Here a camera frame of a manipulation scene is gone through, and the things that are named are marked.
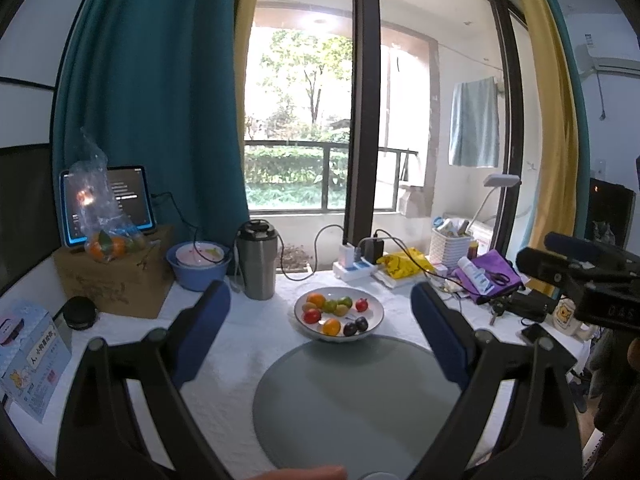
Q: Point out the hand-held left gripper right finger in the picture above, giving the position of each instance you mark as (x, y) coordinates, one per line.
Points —
(442, 335)

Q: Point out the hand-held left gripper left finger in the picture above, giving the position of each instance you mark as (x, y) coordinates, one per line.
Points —
(200, 330)

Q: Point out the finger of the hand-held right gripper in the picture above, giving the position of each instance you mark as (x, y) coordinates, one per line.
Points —
(545, 265)
(575, 246)

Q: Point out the white plate with dark rim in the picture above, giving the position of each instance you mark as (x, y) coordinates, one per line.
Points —
(375, 311)

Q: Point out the dark purple plum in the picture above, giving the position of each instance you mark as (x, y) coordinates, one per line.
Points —
(362, 323)
(350, 330)

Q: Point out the red pomegranate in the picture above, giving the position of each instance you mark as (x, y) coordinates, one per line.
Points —
(361, 305)

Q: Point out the green apple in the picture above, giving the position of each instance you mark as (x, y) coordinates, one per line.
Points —
(328, 306)
(345, 301)

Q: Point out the small yellow lemon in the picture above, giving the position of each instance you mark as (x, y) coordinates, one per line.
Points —
(340, 312)

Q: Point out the large orange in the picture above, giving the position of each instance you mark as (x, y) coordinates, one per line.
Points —
(331, 327)

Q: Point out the red tomato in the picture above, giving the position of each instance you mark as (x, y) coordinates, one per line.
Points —
(312, 316)

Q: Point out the small orange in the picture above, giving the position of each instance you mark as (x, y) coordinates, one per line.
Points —
(315, 300)

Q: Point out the person's right forearm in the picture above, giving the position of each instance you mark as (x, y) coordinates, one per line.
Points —
(620, 385)

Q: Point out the person's left hand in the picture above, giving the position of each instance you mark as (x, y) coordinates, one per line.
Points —
(310, 474)

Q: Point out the black case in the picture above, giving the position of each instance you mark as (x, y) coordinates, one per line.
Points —
(527, 305)

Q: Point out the black scissors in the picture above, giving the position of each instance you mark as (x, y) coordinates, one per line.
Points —
(500, 277)

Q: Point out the black appliance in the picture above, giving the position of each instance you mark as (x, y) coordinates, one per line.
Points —
(607, 210)

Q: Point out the purple cloth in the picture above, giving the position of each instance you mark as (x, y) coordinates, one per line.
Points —
(495, 264)

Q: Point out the white mug with bear print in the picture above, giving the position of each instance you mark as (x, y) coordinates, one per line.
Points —
(567, 316)

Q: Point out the blue plastic bowl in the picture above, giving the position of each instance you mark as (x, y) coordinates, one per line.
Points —
(197, 278)

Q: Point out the white tube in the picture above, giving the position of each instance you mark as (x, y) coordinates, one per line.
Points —
(475, 276)

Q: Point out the black phone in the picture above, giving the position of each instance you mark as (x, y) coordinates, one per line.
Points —
(535, 333)

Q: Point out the yellow plastic bag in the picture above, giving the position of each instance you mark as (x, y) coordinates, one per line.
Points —
(405, 262)

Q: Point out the stainless steel tumbler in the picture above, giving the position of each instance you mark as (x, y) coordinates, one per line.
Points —
(256, 270)

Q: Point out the white perforated basket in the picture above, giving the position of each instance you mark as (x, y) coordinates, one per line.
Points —
(450, 251)

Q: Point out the brown cardboard box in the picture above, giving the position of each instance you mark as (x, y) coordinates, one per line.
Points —
(120, 287)

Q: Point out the white desk lamp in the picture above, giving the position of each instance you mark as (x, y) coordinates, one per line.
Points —
(501, 180)

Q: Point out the dark slipper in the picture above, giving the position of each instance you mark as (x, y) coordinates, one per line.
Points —
(578, 400)

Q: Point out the black charger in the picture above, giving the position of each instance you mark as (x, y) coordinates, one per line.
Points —
(372, 251)

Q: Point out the white power strip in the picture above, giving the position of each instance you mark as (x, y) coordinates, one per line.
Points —
(350, 273)

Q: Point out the round grey glass mat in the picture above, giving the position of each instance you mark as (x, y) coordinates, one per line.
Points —
(350, 410)

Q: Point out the round black speaker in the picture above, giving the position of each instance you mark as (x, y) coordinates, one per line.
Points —
(80, 314)

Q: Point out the white charger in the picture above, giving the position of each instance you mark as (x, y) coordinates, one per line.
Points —
(346, 256)

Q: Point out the yellow curtain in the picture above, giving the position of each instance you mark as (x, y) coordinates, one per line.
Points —
(545, 110)
(245, 35)

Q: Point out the tablet with lit screen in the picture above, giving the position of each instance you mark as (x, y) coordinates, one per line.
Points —
(132, 195)

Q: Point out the clear plastic bag of oranges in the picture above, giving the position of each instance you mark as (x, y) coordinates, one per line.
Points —
(100, 210)

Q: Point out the light blue hanging towel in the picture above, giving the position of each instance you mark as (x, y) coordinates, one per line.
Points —
(474, 125)

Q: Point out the light blue tissue box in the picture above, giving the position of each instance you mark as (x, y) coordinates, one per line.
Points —
(30, 360)

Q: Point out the white air conditioner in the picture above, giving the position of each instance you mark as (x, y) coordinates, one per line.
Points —
(610, 57)

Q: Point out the black balcony railing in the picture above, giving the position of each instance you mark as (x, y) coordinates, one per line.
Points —
(325, 175)

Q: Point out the black window frame post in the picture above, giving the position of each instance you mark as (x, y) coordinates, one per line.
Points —
(507, 110)
(362, 110)

